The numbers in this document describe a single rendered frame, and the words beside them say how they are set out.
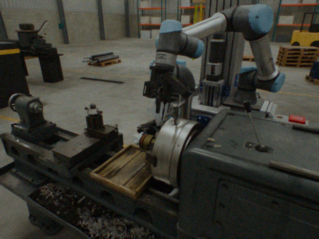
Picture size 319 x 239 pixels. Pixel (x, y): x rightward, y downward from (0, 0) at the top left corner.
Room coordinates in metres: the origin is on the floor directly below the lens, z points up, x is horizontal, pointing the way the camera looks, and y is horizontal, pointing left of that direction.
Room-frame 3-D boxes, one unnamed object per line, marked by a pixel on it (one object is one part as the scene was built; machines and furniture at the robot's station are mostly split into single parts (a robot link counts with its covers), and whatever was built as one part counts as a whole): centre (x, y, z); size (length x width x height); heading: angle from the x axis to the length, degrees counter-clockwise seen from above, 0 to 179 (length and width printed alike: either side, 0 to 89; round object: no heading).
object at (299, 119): (0.83, -0.59, 1.26); 0.06 x 0.06 x 0.02; 60
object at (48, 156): (1.21, 0.50, 0.90); 0.47 x 0.30 x 0.06; 150
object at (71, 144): (1.19, 0.45, 0.95); 0.43 x 0.17 x 0.05; 150
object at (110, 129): (1.23, 0.39, 0.99); 0.20 x 0.10 x 0.05; 60
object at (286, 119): (0.84, -0.57, 1.23); 0.13 x 0.08 x 0.05; 60
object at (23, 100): (1.47, 0.95, 1.01); 0.30 x 0.20 x 0.29; 60
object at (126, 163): (1.00, 0.15, 0.89); 0.36 x 0.30 x 0.04; 150
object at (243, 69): (1.34, -0.57, 1.33); 0.13 x 0.12 x 0.14; 36
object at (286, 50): (8.93, -5.54, 0.36); 1.26 x 0.86 x 0.73; 78
